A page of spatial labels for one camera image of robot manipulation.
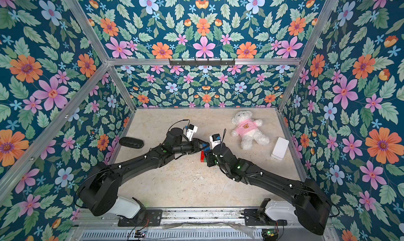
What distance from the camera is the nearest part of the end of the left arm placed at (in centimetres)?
66

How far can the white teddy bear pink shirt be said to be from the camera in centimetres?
92

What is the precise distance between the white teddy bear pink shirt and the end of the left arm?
1.13 ft
